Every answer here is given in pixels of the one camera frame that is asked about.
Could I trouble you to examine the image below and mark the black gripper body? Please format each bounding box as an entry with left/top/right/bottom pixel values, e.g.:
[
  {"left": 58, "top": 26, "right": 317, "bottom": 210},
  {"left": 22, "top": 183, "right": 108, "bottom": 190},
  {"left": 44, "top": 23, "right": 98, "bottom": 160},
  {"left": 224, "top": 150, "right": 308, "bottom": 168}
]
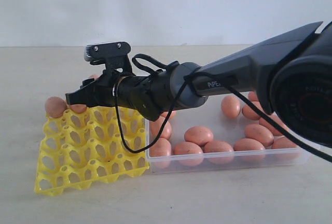
[{"left": 83, "top": 69, "right": 134, "bottom": 107}]

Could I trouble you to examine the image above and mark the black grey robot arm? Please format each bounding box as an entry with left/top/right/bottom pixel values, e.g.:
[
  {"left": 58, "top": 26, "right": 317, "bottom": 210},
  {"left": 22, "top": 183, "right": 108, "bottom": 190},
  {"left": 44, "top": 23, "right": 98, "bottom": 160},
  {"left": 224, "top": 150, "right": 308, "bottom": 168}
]
[{"left": 66, "top": 22, "right": 331, "bottom": 147}]

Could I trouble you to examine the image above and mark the yellow plastic egg tray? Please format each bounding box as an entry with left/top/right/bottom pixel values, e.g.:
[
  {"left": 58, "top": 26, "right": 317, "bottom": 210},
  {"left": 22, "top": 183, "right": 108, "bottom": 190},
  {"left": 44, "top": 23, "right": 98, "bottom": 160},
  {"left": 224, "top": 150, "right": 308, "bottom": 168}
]
[{"left": 34, "top": 107, "right": 149, "bottom": 196}]

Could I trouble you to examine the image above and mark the clear plastic box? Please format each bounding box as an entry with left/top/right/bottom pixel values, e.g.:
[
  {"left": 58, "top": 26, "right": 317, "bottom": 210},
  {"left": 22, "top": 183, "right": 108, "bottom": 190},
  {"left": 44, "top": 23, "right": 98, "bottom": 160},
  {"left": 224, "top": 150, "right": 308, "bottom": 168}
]
[{"left": 146, "top": 96, "right": 310, "bottom": 174}]

